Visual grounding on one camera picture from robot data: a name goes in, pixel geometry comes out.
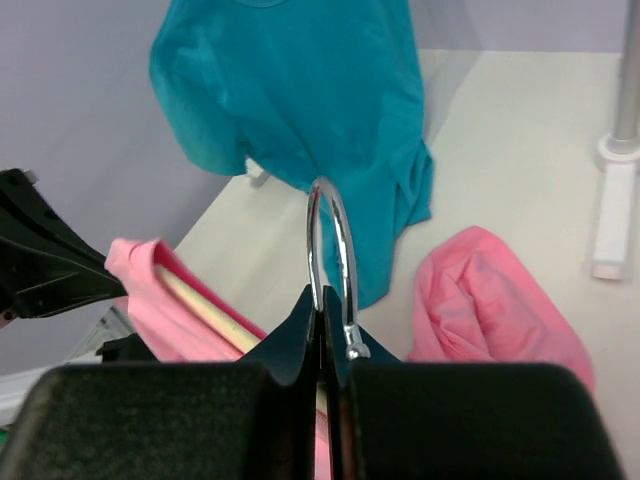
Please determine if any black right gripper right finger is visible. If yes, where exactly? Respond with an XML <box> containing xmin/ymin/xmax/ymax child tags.
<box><xmin>323</xmin><ymin>288</ymin><xmax>624</xmax><ymax>479</ymax></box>

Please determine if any white and metal clothes rack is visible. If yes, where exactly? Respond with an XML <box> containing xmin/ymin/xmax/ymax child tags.
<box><xmin>591</xmin><ymin>1</ymin><xmax>639</xmax><ymax>281</ymax></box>

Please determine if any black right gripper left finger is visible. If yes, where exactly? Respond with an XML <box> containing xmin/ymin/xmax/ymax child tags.
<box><xmin>1</xmin><ymin>290</ymin><xmax>315</xmax><ymax>479</ymax></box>

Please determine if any cream hanger with metal hook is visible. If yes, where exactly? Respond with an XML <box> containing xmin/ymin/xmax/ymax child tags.
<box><xmin>155</xmin><ymin>175</ymin><xmax>372</xmax><ymax>416</ymax></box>

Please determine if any pink t shirt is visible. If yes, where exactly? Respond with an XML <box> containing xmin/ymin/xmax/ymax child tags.
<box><xmin>106</xmin><ymin>227</ymin><xmax>593</xmax><ymax>479</ymax></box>

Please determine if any teal t shirt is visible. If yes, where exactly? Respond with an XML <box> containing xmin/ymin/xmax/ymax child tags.
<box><xmin>149</xmin><ymin>1</ymin><xmax>434</xmax><ymax>308</ymax></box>

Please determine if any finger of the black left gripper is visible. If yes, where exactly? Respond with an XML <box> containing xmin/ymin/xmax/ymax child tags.
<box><xmin>1</xmin><ymin>169</ymin><xmax>126</xmax><ymax>319</ymax></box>

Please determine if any aluminium mounting rail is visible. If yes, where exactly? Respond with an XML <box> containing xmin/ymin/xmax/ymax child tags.
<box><xmin>1</xmin><ymin>304</ymin><xmax>134</xmax><ymax>427</ymax></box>

